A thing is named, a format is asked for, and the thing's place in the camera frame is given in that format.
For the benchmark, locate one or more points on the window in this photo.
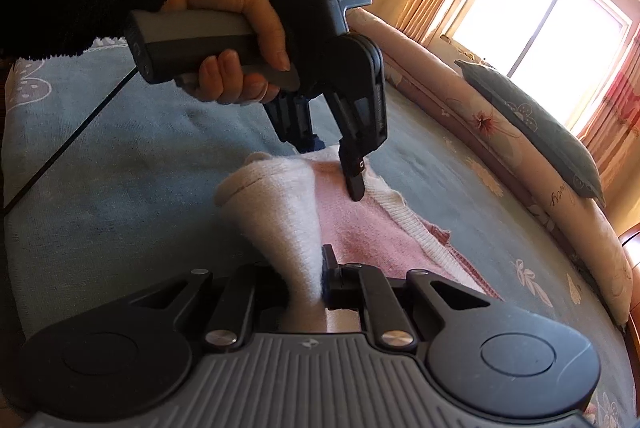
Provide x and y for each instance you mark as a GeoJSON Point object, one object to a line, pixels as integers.
{"type": "Point", "coordinates": [540, 22]}

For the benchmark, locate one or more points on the grey-blue floral pillow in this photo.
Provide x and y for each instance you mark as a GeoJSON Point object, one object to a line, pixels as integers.
{"type": "Point", "coordinates": [540, 122]}

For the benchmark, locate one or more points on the blue floral bed sheet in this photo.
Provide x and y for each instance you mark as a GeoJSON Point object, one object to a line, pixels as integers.
{"type": "Point", "coordinates": [150, 157]}

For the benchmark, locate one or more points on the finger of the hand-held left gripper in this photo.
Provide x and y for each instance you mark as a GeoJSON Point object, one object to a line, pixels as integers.
{"type": "Point", "coordinates": [292, 120]}
{"type": "Point", "coordinates": [360, 107]}

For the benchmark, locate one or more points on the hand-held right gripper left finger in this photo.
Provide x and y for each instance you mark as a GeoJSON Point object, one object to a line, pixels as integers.
{"type": "Point", "coordinates": [250, 288]}

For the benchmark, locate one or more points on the folded pink floral quilt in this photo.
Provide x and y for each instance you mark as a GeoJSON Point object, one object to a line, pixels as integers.
{"type": "Point", "coordinates": [500, 147]}

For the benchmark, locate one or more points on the wooden headboard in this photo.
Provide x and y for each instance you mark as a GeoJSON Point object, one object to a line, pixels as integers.
{"type": "Point", "coordinates": [631, 273]}

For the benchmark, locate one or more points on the pink and white knit sweater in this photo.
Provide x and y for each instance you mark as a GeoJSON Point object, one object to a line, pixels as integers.
{"type": "Point", "coordinates": [350, 228]}

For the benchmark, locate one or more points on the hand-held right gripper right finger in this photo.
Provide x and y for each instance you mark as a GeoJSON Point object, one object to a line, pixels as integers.
{"type": "Point", "coordinates": [332, 283]}

